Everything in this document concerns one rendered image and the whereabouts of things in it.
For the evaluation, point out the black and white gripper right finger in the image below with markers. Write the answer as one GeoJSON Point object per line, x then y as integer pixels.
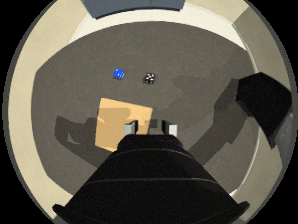
{"type": "Point", "coordinates": [169, 128]}

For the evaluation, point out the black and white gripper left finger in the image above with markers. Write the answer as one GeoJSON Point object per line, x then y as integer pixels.
{"type": "Point", "coordinates": [131, 128]}

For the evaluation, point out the tan square mat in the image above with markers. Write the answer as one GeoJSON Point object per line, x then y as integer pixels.
{"type": "Point", "coordinates": [111, 119]}

